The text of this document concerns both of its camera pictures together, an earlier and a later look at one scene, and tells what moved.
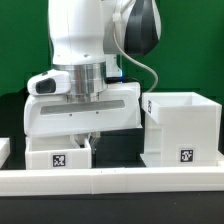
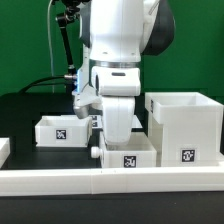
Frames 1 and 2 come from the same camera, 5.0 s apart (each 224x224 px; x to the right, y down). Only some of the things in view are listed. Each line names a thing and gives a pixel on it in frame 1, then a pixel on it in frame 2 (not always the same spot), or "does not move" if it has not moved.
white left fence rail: [5, 150] does not move
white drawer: [52, 152] -> [139, 152]
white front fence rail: [111, 181] does not move
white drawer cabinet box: [180, 130] does not move
